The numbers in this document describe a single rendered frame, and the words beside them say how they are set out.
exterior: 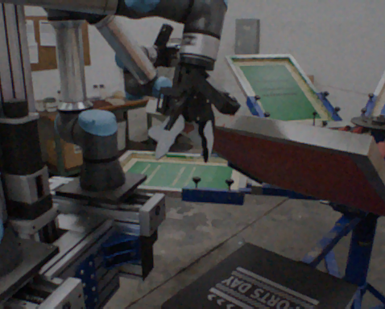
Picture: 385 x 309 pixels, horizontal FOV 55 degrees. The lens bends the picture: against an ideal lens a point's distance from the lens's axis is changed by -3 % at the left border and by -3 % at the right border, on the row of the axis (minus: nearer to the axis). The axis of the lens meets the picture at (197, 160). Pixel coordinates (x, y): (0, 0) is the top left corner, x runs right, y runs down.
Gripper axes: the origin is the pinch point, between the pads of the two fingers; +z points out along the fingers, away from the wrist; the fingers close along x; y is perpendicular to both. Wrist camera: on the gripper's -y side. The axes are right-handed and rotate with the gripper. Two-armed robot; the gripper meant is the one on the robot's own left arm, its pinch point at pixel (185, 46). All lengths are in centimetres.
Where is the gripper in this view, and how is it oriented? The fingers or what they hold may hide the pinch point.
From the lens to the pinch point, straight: 166.2
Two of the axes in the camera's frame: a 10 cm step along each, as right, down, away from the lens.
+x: 7.6, 3.4, -5.5
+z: 6.4, -2.8, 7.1
